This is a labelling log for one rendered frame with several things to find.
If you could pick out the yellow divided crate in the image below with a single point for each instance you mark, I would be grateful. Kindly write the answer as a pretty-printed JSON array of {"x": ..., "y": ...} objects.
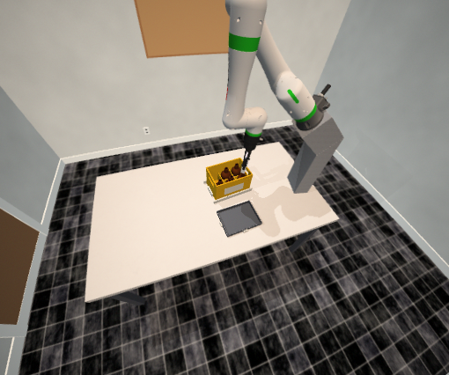
[{"x": 213, "y": 174}]

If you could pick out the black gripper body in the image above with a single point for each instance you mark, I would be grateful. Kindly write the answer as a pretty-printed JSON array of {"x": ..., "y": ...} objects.
[{"x": 249, "y": 147}]

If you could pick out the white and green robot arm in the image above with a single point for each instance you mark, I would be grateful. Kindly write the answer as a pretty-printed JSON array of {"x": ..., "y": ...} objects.
[{"x": 245, "y": 36}]

